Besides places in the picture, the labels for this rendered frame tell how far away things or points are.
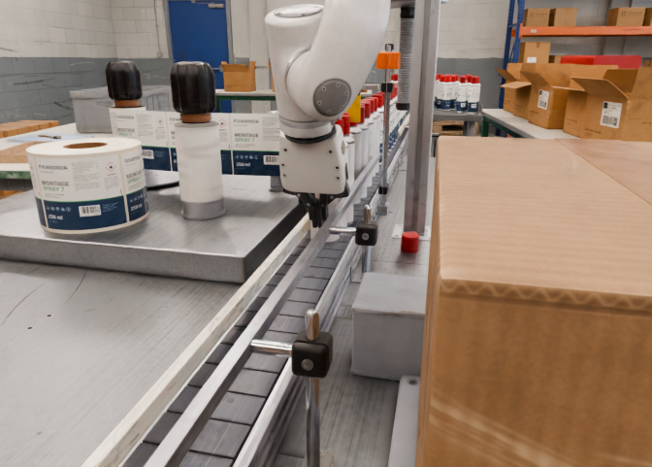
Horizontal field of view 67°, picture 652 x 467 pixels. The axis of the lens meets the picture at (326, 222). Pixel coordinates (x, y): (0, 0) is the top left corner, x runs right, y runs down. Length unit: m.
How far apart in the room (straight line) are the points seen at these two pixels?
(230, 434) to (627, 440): 0.34
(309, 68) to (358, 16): 0.08
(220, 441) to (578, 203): 0.34
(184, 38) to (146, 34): 0.69
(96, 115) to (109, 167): 1.98
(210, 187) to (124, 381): 0.47
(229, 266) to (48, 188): 0.37
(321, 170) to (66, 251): 0.50
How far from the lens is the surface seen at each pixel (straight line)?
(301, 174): 0.74
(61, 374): 0.68
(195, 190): 0.99
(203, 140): 0.97
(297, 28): 0.63
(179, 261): 0.86
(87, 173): 0.97
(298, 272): 0.54
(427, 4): 1.00
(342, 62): 0.57
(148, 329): 0.73
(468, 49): 8.64
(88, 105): 2.95
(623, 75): 2.87
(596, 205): 0.25
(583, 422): 0.19
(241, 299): 0.60
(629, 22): 8.56
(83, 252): 0.96
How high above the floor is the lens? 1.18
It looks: 18 degrees down
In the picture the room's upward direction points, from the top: straight up
